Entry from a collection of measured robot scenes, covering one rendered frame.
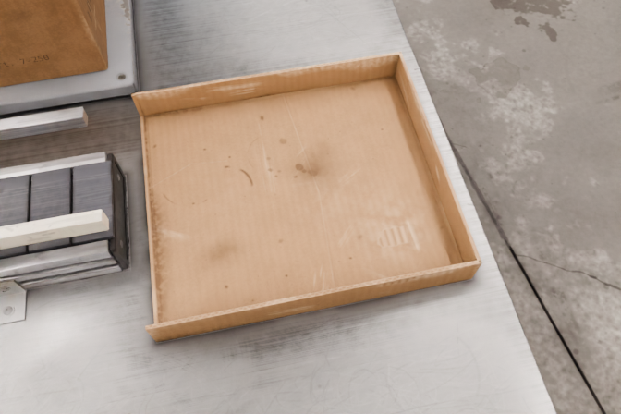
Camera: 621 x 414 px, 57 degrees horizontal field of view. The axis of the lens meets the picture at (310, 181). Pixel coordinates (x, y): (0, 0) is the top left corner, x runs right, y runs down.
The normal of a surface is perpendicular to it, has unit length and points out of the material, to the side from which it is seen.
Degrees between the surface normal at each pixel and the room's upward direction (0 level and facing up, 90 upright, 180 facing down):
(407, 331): 0
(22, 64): 90
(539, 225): 0
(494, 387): 0
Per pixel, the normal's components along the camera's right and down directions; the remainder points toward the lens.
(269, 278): 0.00, -0.51
